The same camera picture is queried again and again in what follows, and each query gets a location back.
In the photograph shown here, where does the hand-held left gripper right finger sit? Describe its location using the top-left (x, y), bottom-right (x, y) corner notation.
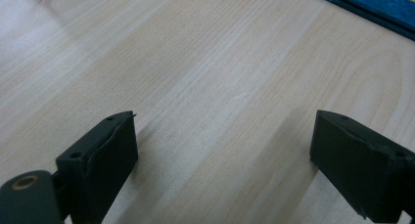
top-left (308, 109), bottom-right (415, 224)

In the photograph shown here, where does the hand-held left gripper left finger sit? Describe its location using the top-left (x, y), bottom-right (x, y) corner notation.
top-left (55, 110), bottom-right (139, 224)

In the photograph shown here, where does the blue book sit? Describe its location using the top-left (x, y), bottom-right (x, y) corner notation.
top-left (302, 0), bottom-right (415, 42)

